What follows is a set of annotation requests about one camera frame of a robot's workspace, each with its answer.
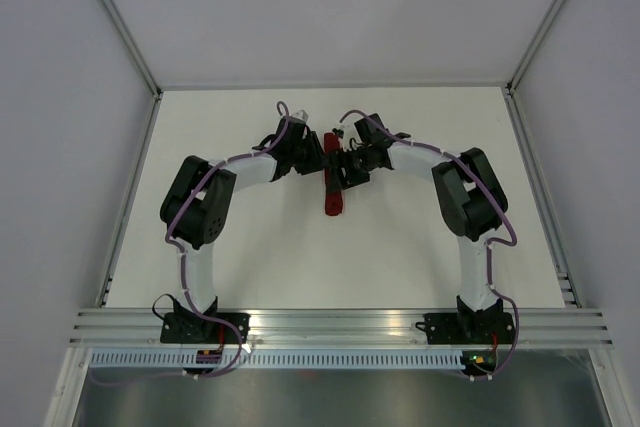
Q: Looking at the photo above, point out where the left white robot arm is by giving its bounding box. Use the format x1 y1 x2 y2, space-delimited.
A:
160 116 327 345

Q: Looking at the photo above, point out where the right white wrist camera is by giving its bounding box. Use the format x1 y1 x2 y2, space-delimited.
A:
331 124 361 150

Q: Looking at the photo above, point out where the left aluminium frame post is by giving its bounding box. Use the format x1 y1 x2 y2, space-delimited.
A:
97 0 162 99

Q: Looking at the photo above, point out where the purple cable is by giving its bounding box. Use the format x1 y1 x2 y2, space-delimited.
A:
167 100 294 328
339 109 519 308

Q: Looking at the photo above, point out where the right aluminium frame post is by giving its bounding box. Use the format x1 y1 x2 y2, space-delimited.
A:
504 0 569 97

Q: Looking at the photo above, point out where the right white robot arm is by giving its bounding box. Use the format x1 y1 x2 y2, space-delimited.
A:
323 114 517 346

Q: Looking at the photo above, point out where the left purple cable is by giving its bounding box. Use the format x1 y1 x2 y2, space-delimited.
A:
167 100 294 328

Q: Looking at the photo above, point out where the dark red cloth napkin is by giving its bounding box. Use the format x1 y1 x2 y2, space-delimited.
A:
323 132 344 217

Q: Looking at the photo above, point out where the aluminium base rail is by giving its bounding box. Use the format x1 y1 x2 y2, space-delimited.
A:
68 308 613 349

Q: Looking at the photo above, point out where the white slotted cable duct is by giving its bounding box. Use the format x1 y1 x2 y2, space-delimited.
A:
90 348 463 370

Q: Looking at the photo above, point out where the aluminium frame post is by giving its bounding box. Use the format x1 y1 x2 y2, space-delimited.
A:
504 0 569 97
97 0 162 99

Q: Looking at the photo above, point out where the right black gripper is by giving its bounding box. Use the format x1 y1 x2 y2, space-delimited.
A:
327 146 376 195

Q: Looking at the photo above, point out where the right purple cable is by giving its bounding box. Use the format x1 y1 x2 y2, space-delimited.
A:
339 109 519 308

